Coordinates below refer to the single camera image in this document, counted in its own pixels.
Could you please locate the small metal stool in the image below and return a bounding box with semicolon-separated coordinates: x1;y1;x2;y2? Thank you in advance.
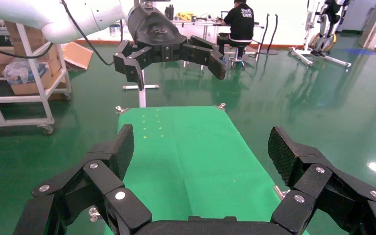
225;45;247;71

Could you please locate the white work table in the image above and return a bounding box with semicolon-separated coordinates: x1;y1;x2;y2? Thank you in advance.
171;19;266;71

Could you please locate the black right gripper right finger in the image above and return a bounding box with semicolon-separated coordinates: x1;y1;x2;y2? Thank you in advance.
267;125;376;235

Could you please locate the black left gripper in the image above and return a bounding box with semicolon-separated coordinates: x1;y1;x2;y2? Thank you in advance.
113;5;227;92

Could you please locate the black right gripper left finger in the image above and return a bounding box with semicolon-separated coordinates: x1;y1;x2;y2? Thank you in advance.
13;124;153;235

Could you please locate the white rolling cart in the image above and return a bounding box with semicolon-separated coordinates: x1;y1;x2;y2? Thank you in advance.
0;23;72;135

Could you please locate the green tablecloth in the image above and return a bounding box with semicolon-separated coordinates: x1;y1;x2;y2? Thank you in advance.
103;105;310;235

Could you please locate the flat cardboard sheet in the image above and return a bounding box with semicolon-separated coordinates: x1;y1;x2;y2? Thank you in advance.
61;41;94;71

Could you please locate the black thermos bottle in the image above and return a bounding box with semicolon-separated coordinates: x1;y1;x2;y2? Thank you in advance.
164;3;175;21

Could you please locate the yellow object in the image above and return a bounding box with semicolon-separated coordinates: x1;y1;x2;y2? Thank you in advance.
176;12;194;22

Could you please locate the white T-shaped stand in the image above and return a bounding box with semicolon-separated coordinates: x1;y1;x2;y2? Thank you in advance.
122;69;160;108

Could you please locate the clear plastic bag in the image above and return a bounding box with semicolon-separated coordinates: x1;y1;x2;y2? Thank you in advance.
1;58;47;86

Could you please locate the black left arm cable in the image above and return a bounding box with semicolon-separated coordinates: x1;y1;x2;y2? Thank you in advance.
0;42;55;60
60;0;115;67

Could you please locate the seated person in black shirt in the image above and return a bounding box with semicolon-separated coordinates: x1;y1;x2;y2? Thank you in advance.
216;0;256;64

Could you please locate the black curved pole stand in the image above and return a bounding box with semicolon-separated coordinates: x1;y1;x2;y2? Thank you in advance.
258;13;280;56

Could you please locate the white metal frame stand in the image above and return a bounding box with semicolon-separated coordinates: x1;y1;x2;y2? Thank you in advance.
288;0;353;71

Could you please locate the blue floor mat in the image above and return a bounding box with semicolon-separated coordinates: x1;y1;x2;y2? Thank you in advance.
342;47;376;56

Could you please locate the brown cardboard box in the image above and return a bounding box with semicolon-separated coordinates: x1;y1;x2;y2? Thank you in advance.
9;65;54;96
0;47;17;77
4;21;62;75

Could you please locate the black and white hanging robot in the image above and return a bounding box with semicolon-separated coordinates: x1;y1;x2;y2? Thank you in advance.
309;0;351;57

